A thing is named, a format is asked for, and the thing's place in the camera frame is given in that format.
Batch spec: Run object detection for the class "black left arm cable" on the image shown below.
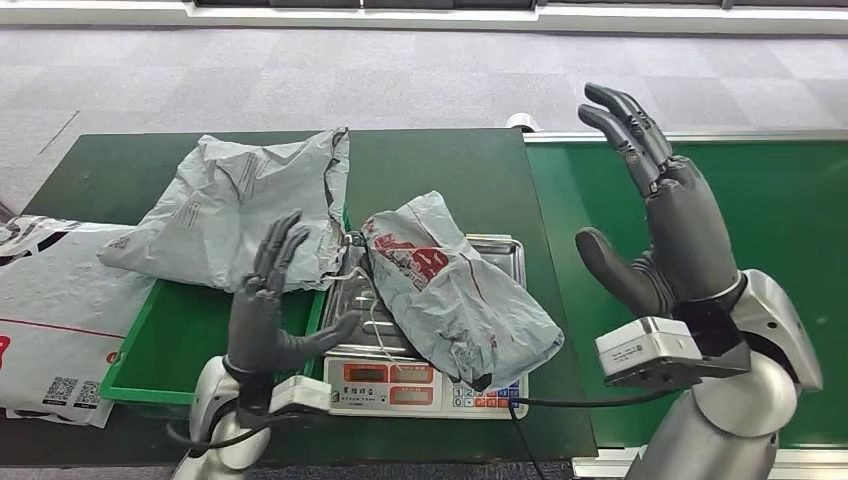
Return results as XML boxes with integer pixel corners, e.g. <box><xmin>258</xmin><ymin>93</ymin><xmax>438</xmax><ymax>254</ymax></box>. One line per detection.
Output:
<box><xmin>164</xmin><ymin>396</ymin><xmax>321</xmax><ymax>460</ymax></box>

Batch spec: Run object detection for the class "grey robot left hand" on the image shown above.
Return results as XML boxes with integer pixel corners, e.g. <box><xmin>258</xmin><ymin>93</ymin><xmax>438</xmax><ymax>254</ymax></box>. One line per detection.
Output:
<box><xmin>225</xmin><ymin>210</ymin><xmax>363</xmax><ymax>380</ymax></box>

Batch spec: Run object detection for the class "white electronic scale body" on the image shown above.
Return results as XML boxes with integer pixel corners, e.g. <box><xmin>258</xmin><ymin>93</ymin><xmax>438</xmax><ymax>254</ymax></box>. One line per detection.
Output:
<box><xmin>322</xmin><ymin>352</ymin><xmax>531</xmax><ymax>421</ymax></box>

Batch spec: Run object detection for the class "steel scale weighing pan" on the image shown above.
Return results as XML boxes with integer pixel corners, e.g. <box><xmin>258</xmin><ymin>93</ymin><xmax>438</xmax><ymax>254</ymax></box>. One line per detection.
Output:
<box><xmin>320</xmin><ymin>232</ymin><xmax>529</xmax><ymax>364</ymax></box>

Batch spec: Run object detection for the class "grey express mailer bag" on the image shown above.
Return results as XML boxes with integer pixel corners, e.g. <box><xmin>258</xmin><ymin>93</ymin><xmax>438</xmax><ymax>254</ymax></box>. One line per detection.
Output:
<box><xmin>97</xmin><ymin>127</ymin><xmax>352</xmax><ymax>295</ymax></box>

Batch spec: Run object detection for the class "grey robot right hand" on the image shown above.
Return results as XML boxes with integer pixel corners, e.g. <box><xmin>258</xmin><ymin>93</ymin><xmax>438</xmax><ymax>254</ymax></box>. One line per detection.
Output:
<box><xmin>574</xmin><ymin>82</ymin><xmax>743</xmax><ymax>319</ymax></box>

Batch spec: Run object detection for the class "grey red-printed mailer package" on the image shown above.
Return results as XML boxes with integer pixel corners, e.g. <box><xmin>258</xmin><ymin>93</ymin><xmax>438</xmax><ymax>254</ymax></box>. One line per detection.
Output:
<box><xmin>360</xmin><ymin>190</ymin><xmax>566</xmax><ymax>393</ymax></box>

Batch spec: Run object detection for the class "green conveyor belt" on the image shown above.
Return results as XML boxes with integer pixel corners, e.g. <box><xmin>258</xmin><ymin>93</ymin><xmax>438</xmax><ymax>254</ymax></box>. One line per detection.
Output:
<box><xmin>526</xmin><ymin>140</ymin><xmax>848</xmax><ymax>450</ymax></box>

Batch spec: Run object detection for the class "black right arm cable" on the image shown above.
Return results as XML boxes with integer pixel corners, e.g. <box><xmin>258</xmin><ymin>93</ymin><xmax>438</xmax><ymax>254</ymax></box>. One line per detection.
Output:
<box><xmin>506</xmin><ymin>386</ymin><xmax>685</xmax><ymax>480</ymax></box>

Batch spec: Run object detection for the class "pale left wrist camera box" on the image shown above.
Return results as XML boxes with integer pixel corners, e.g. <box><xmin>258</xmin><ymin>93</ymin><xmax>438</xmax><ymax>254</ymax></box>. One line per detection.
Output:
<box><xmin>266</xmin><ymin>374</ymin><xmax>333</xmax><ymax>416</ymax></box>

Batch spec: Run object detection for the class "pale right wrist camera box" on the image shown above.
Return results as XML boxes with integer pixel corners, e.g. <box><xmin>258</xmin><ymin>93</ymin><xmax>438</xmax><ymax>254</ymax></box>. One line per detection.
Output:
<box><xmin>594</xmin><ymin>315</ymin><xmax>754</xmax><ymax>390</ymax></box>

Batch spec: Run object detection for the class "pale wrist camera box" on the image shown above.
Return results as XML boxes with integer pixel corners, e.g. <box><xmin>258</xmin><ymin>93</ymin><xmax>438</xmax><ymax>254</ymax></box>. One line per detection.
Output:
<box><xmin>594</xmin><ymin>315</ymin><xmax>754</xmax><ymax>390</ymax></box>
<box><xmin>266</xmin><ymin>374</ymin><xmax>333</xmax><ymax>416</ymax></box>

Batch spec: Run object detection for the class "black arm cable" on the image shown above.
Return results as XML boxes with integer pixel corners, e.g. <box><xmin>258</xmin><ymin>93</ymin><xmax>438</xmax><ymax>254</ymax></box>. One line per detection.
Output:
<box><xmin>164</xmin><ymin>396</ymin><xmax>321</xmax><ymax>460</ymax></box>
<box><xmin>506</xmin><ymin>386</ymin><xmax>685</xmax><ymax>480</ymax></box>

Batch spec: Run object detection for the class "green plastic crate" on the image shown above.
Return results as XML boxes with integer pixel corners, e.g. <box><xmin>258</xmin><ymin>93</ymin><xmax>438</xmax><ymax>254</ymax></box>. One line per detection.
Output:
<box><xmin>98</xmin><ymin>203</ymin><xmax>352</xmax><ymax>407</ymax></box>

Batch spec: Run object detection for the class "white plastic strip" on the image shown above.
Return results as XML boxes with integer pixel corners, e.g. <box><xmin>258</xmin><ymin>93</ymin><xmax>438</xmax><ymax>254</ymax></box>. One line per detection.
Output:
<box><xmin>327</xmin><ymin>264</ymin><xmax>400</xmax><ymax>364</ymax></box>

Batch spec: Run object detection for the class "white mailer bag QR code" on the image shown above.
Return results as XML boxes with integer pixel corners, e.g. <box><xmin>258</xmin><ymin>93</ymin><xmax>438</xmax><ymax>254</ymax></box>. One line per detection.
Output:
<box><xmin>0</xmin><ymin>214</ymin><xmax>158</xmax><ymax>429</ymax></box>

